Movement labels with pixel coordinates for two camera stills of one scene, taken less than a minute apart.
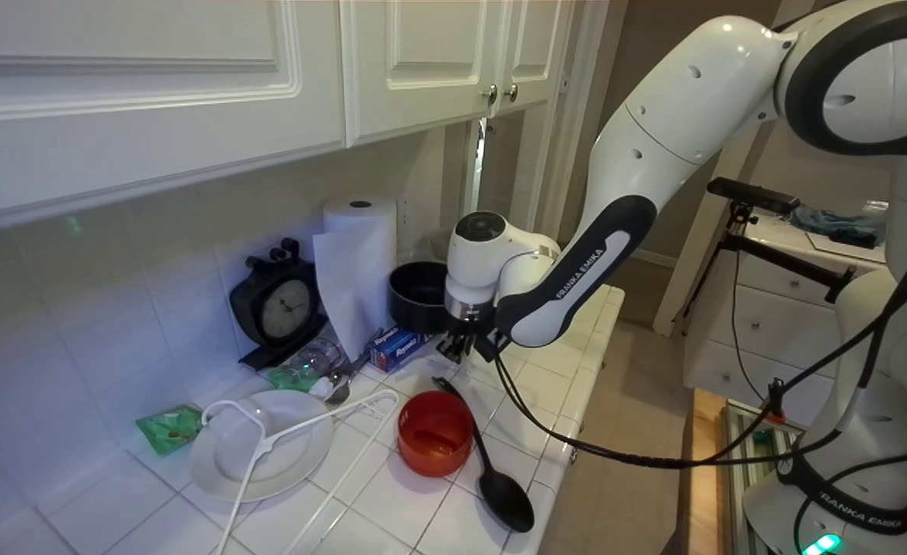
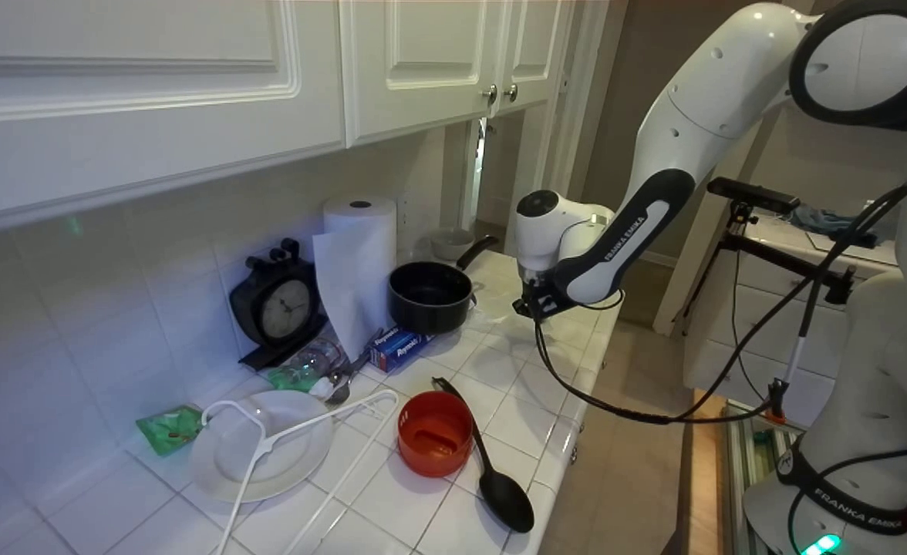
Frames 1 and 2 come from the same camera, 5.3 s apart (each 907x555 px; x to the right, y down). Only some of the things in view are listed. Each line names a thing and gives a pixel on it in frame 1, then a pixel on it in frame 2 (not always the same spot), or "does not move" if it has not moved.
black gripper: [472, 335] to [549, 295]
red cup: [434, 433] does not move
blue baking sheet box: [394, 347] does not move
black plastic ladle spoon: [505, 502] does not move
